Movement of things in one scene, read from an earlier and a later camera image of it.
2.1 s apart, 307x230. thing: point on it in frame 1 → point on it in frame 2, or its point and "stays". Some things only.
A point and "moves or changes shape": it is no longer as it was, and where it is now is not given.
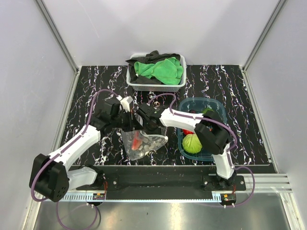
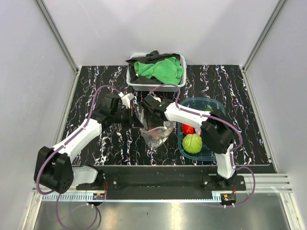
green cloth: x=169 y=71 stays
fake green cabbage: x=191 y=143 stays
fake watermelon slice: x=136 y=143 moves or changes shape
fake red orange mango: x=186 y=132 stays
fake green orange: x=206 y=109 stays
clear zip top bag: x=136 y=144 moves or changes shape
